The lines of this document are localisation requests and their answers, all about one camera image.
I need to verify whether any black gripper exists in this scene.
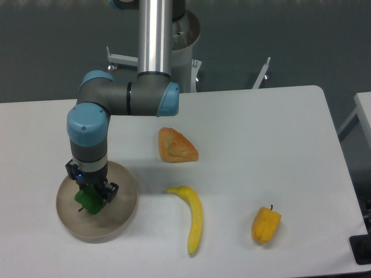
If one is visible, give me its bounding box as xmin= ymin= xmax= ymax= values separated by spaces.
xmin=66 ymin=160 xmax=119 ymax=203

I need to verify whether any green bell pepper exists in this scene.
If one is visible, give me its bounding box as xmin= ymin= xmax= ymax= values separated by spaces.
xmin=74 ymin=186 xmax=105 ymax=215

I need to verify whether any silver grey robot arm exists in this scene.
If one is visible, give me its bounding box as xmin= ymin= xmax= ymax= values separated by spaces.
xmin=66 ymin=1 xmax=186 ymax=204

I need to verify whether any beige round plate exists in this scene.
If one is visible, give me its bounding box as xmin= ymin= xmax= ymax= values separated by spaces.
xmin=56 ymin=161 xmax=138 ymax=243

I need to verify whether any yellow bell pepper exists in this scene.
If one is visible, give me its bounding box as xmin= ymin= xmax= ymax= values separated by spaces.
xmin=252 ymin=205 xmax=282 ymax=244

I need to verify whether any orange pastry bread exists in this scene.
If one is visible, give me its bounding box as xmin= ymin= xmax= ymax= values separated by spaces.
xmin=158 ymin=127 xmax=199 ymax=163

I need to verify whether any yellow banana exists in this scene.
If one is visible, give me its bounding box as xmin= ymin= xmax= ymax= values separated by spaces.
xmin=166 ymin=185 xmax=203 ymax=257

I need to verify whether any black device at edge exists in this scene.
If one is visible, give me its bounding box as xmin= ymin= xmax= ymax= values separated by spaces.
xmin=349 ymin=235 xmax=370 ymax=265

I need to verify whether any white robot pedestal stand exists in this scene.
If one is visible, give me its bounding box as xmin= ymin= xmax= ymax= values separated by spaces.
xmin=106 ymin=9 xmax=271 ymax=93

